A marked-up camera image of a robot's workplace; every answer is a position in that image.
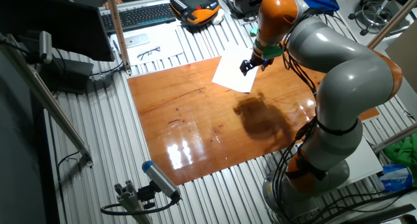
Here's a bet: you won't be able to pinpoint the wooden frame post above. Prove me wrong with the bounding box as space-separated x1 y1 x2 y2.
104 0 133 76

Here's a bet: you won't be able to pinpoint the black box device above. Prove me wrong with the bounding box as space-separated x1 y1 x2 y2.
38 56 95 95

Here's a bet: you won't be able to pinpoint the black camera cable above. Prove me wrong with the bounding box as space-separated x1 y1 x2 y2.
100 193 182 217

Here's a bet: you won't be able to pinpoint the thin black cable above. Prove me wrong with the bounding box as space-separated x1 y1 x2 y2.
55 150 81 224
89 61 125 77

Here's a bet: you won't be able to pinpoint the person's hand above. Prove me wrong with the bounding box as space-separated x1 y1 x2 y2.
102 0 124 10

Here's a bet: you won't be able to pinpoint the tall aluminium post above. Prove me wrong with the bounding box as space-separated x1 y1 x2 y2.
366 0 417 51

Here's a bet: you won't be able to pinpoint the short aluminium frame bar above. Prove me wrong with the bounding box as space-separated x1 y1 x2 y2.
372 122 417 154

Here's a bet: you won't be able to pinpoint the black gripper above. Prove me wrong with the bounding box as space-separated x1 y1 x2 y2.
240 49 275 77

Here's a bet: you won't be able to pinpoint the green wrist adapter ring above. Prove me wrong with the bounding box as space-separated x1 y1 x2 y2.
250 27 283 59

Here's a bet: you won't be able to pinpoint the black computer monitor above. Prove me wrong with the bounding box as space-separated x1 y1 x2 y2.
0 0 115 62

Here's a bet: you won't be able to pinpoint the brown cardboard panel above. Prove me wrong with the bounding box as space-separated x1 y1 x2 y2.
385 30 417 85

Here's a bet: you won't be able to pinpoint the aluminium camera mount profile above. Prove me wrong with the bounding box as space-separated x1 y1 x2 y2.
113 180 157 224

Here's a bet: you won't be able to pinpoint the white paper sheet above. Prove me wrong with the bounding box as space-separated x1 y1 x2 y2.
211 43 260 94

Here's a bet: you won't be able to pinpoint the black rimmed eyeglasses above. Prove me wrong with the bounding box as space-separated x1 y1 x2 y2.
136 46 162 61

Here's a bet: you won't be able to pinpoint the black computer keyboard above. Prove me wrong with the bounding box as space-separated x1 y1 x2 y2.
100 3 177 35

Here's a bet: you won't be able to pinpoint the orange black teach pendant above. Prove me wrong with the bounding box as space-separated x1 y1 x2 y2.
169 0 222 25

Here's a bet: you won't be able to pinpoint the blue plastic package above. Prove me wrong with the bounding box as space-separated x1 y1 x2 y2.
377 163 414 192

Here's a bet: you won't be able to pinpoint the chrome stool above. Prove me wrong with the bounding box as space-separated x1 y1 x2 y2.
347 0 411 36

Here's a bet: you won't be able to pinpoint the silver camera with blue end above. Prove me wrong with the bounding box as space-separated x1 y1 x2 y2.
141 160 182 202

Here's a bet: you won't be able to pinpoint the white rounded object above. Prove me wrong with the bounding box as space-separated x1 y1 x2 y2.
211 8 225 25

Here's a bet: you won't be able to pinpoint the glossy wooden board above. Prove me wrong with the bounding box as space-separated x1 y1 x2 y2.
126 30 381 186

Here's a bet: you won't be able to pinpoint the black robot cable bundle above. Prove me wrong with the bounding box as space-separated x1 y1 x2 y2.
272 7 417 224

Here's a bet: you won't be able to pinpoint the small silver camera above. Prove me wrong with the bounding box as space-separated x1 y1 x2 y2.
38 31 53 64

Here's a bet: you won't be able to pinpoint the printed white document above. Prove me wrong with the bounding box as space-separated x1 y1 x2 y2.
109 23 185 67

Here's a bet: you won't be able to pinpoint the silver smartphone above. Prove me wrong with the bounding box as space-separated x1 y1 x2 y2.
124 33 151 49

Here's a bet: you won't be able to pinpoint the long aluminium frame bar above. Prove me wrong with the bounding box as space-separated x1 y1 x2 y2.
0 33 94 168

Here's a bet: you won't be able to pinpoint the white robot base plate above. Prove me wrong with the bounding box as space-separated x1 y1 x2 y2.
338 135 384 189

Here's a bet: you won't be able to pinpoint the black pen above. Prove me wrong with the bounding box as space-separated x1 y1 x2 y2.
112 39 122 60

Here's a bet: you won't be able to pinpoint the green cloth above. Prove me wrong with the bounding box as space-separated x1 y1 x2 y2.
383 135 417 188

